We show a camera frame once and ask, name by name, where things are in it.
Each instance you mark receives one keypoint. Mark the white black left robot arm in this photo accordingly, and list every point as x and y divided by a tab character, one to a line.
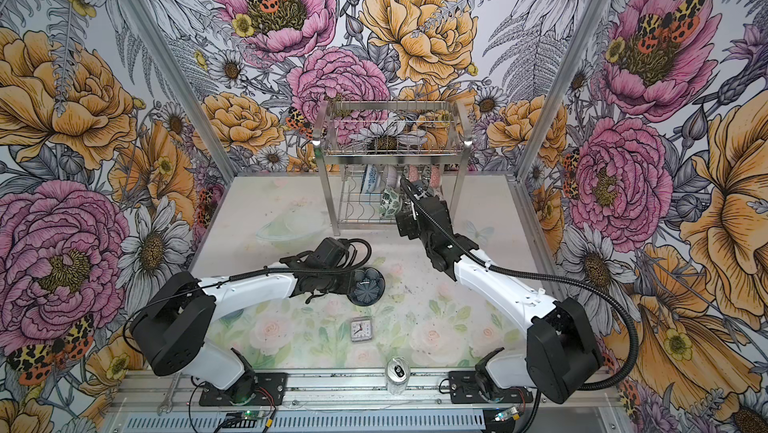
171	330

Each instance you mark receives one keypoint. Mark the green leaf print bowl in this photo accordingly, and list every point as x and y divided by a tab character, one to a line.
390	203

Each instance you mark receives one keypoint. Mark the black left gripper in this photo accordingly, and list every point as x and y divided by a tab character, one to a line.
343	289

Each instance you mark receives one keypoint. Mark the silver drink can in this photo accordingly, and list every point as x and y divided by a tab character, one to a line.
397	375

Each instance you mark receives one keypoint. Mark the purple striped bowl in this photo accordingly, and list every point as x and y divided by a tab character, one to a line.
391	176

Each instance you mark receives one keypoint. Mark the stainless steel dish rack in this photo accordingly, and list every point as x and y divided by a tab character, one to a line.
348	135

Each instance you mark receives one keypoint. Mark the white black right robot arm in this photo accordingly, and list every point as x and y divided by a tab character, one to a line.
560	350

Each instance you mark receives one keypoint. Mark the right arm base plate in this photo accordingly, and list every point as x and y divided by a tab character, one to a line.
470	387

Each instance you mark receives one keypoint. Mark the aluminium front rail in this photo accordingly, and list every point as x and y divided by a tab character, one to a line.
306	390

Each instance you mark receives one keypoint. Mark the green circuit board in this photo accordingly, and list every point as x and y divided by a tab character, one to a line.
240	416

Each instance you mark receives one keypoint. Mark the black white floral bowl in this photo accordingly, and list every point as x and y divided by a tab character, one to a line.
434	176

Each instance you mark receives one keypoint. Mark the dark navy wave bowl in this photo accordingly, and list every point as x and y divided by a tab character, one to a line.
368	287

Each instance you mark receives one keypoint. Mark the silver wrench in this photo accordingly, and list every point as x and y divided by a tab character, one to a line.
166	405

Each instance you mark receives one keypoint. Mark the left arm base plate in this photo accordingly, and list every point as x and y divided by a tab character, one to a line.
267	388

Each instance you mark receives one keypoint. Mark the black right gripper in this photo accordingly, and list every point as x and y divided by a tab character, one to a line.
406	224

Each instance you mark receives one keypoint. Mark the blue floral bowl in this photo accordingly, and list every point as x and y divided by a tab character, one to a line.
371	180

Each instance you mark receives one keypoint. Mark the white vented cable duct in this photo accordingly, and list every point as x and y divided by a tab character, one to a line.
459	420

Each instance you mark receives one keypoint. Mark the small square alarm clock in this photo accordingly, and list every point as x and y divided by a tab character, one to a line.
361	330

